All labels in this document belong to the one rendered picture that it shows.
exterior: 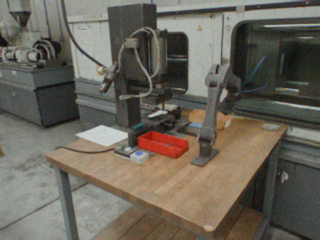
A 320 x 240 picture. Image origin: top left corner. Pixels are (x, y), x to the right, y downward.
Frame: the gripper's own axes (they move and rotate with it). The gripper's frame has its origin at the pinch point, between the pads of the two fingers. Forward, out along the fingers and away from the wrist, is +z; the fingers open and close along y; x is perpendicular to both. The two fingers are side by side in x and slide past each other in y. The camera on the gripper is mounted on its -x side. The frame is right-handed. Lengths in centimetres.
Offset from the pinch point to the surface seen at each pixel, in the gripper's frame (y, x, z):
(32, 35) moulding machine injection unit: 396, -133, 163
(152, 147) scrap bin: 11.6, 42.9, 14.5
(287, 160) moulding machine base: -49, -38, 12
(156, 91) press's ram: 35.0, 21.2, -1.0
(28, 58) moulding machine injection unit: 349, -100, 180
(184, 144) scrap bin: 0.6, 31.6, 7.6
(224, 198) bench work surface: -31, 60, -6
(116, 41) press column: 72, 24, -13
